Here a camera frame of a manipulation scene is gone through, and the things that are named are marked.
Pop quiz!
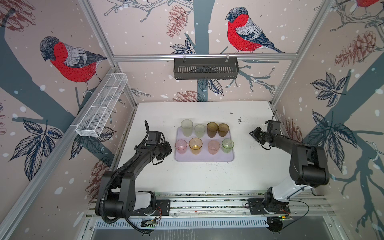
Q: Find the rose pink glass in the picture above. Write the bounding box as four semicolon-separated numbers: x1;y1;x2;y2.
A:
175;139;188;155

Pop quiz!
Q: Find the bright green glass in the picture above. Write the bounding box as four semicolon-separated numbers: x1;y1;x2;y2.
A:
222;139;235;154

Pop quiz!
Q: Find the pale green tall glass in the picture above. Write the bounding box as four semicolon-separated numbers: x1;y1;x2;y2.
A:
181;119;194;137

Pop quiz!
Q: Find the brown textured glass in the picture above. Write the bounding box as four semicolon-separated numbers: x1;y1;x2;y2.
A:
218;123;230;137

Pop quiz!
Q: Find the yellow amber glass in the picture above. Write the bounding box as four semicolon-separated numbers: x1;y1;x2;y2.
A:
189;138;203;155

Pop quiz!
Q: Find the pale green small glass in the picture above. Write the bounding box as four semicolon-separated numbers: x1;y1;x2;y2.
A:
195;124;206;138

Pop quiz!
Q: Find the lilac plastic tray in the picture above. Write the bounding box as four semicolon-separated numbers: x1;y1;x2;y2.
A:
174;127;235;162

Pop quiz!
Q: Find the dark brown glass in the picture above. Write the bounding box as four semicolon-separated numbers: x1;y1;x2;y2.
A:
207;122;218;138

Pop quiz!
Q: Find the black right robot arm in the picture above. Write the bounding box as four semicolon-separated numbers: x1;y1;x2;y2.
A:
250;120;330;213

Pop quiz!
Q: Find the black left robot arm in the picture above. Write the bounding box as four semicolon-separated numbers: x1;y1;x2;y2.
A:
95;131;172;224

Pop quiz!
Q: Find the black corrugated cable hose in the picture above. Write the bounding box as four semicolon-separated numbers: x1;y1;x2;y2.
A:
95;170;127;225

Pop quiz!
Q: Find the white mesh wall basket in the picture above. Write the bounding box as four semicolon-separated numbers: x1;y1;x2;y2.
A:
76;73;128;137

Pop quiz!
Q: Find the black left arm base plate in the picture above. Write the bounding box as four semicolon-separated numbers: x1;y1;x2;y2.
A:
140;200;171;217

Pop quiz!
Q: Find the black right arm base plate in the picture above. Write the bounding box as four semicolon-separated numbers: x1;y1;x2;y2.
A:
247;198;291;215

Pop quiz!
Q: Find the black wire wall basket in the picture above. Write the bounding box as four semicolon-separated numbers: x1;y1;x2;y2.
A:
174;58;239;80

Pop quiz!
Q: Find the aluminium rail frame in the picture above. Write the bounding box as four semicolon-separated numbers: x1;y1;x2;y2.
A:
85;190;335;220

